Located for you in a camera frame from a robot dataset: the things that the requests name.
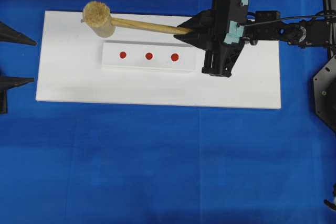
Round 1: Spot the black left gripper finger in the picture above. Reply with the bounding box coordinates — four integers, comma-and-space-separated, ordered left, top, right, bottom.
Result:
0, 76, 34, 91
0, 22, 37, 46

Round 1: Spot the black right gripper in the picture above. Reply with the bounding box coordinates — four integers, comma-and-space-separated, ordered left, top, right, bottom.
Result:
173, 0, 243, 77

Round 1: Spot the wooden mallet hammer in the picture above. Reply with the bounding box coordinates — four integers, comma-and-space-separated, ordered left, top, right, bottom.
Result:
81, 1, 193, 38

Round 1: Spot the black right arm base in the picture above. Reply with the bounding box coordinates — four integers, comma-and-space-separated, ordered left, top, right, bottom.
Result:
312, 0, 336, 130

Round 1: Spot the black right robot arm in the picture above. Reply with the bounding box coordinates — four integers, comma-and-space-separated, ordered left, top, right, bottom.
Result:
174, 0, 335, 78

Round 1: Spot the large white foam board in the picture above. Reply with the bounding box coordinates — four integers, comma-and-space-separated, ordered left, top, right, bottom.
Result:
36, 11, 281, 109

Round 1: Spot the small white target block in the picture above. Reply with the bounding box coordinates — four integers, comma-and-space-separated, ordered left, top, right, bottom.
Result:
101, 41, 198, 72

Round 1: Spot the blue table cloth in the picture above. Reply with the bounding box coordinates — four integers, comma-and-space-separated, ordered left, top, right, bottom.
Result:
1, 0, 335, 223

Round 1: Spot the right wrist camera teal mount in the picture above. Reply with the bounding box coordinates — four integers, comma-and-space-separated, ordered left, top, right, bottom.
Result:
223, 0, 249, 45

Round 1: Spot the black camera cable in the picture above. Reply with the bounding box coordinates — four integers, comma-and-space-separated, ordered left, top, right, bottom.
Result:
236, 10, 336, 28

